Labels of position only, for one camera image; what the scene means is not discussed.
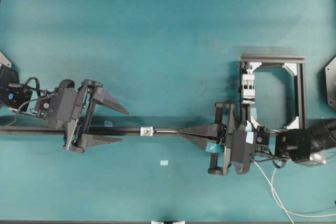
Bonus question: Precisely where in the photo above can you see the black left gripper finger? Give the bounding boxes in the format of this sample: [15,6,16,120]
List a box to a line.
[78,134,122,147]
[92,87,129,115]

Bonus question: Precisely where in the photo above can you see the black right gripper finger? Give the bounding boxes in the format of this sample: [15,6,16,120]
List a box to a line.
[181,134,217,150]
[177,123,223,136]

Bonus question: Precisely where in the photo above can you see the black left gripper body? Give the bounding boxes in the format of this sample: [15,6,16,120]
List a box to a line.
[34,79,103,153]

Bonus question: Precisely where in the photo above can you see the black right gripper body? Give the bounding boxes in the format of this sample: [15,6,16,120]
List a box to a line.
[207,102,253,176]

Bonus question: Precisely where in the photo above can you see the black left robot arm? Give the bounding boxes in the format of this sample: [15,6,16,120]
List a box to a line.
[1,65,129,153]

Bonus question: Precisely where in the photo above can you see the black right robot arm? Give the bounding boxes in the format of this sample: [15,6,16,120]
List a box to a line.
[178,102,335,176]

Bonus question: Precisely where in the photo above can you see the blue tape on gripper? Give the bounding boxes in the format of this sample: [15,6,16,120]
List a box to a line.
[205,142,224,154]

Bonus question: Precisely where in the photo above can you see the small white tape patch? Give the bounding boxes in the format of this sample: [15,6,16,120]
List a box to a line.
[160,160,169,166]

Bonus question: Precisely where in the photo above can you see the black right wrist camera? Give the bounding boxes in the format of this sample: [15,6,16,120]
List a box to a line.
[231,130,255,175]

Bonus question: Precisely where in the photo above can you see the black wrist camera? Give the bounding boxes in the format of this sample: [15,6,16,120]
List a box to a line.
[47,79,77,131]
[231,130,255,175]

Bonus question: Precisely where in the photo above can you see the long black aluminium rail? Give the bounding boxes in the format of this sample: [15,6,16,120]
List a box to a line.
[1,125,179,136]

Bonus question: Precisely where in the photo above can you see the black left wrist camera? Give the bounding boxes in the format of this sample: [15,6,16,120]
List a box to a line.
[47,79,77,131]

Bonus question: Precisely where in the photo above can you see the white bracket with hole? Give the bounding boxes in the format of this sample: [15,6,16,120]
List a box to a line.
[140,126,154,136]

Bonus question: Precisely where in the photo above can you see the white clamp block on frame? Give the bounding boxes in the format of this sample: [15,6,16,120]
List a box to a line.
[240,62,255,104]

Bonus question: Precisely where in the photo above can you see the black aluminium frame fixture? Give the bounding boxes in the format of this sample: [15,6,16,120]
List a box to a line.
[239,53,307,131]

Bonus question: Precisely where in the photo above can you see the grey corner bracket at edge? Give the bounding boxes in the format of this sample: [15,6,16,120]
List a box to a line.
[150,220,186,224]

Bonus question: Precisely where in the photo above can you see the black table edge rail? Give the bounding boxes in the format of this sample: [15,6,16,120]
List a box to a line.
[0,220,336,224]

